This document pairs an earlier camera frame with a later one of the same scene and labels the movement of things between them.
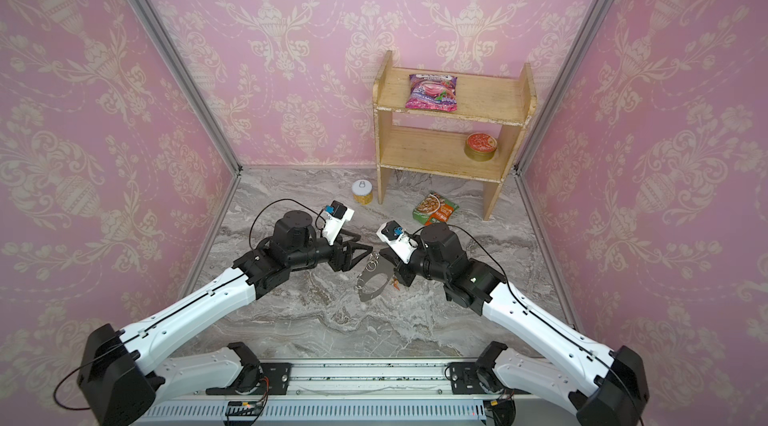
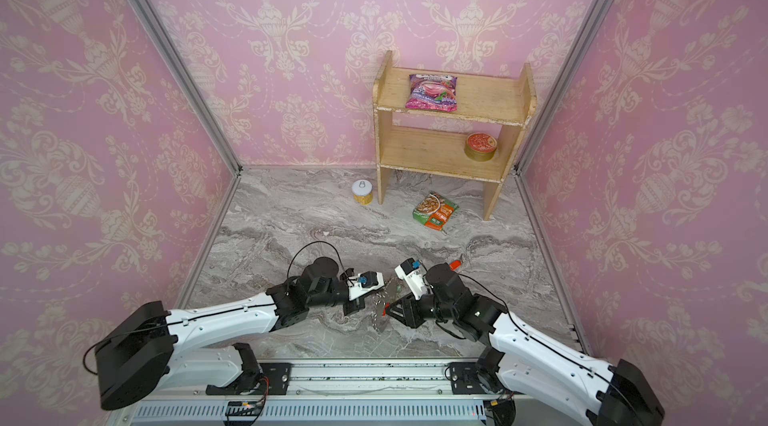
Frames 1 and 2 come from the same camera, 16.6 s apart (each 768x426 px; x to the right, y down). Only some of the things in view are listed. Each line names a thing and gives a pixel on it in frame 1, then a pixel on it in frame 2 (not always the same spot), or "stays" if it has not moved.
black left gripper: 346,261 to 356,306
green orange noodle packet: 433,208 stays
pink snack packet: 432,91 stays
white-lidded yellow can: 362,190 stays
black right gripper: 402,273 to 405,309
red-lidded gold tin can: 480,146 stays
